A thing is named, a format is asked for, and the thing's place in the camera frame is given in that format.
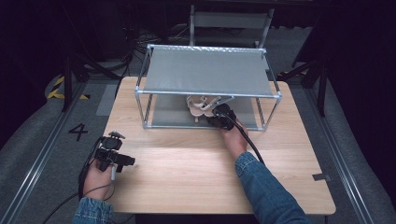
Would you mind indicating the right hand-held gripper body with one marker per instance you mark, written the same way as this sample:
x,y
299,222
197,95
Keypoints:
x,y
224,116

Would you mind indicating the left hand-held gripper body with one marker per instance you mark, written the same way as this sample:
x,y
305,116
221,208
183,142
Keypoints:
x,y
109,149

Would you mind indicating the metal shoe rack grey shelves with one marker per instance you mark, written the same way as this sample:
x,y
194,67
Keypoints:
x,y
205,71

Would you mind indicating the person's right hand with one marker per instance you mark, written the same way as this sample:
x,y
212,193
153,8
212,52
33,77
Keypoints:
x,y
234,141

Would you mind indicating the person's left hand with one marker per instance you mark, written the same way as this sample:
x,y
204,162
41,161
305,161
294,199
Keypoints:
x,y
98,183

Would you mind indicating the yellow black floor tape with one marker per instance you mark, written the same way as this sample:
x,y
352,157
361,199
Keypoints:
x,y
57,90

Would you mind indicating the black tripod stand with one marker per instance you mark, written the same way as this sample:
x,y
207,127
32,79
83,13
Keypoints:
x,y
74,77
317,81

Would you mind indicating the grey folding chair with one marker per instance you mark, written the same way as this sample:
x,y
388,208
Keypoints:
x,y
230,21

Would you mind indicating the grey tape piece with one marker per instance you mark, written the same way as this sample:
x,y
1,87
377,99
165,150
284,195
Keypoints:
x,y
321,177

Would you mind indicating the metal floor rail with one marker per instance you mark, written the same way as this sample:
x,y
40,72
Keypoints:
x,y
37,161
339,161

